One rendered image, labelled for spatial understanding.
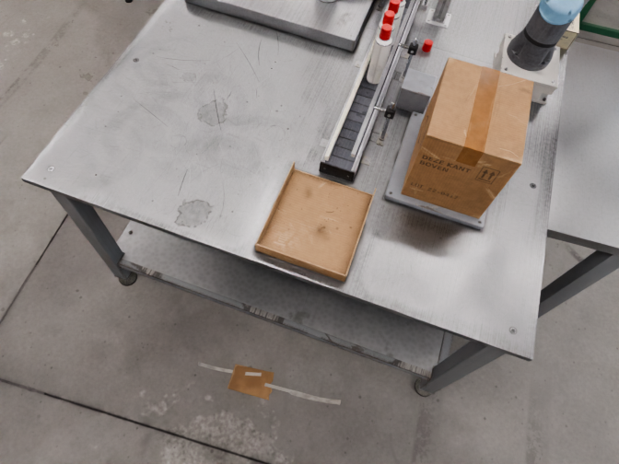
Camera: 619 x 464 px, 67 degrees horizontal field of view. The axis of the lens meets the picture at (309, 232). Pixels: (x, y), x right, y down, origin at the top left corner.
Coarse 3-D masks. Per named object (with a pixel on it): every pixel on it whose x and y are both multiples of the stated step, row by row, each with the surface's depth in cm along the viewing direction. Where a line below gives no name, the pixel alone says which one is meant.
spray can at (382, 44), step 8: (384, 24) 139; (384, 32) 138; (376, 40) 142; (384, 40) 140; (376, 48) 143; (384, 48) 142; (376, 56) 145; (384, 56) 145; (376, 64) 148; (384, 64) 148; (368, 72) 152; (376, 72) 150; (368, 80) 154; (376, 80) 153
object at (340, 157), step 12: (408, 0) 177; (396, 36) 167; (360, 84) 155; (360, 96) 152; (372, 96) 152; (360, 108) 150; (348, 120) 147; (360, 120) 147; (348, 132) 144; (336, 144) 142; (348, 144) 142; (360, 144) 142; (336, 156) 140; (348, 156) 140; (348, 168) 138
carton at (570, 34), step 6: (576, 18) 175; (570, 24) 173; (576, 24) 173; (570, 30) 171; (576, 30) 172; (564, 36) 174; (570, 36) 173; (576, 36) 172; (558, 42) 176; (564, 42) 176; (570, 42) 175; (564, 48) 178
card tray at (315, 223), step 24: (288, 192) 138; (312, 192) 138; (336, 192) 139; (360, 192) 140; (288, 216) 134; (312, 216) 134; (336, 216) 135; (360, 216) 136; (264, 240) 130; (288, 240) 130; (312, 240) 131; (336, 240) 131; (312, 264) 123; (336, 264) 128
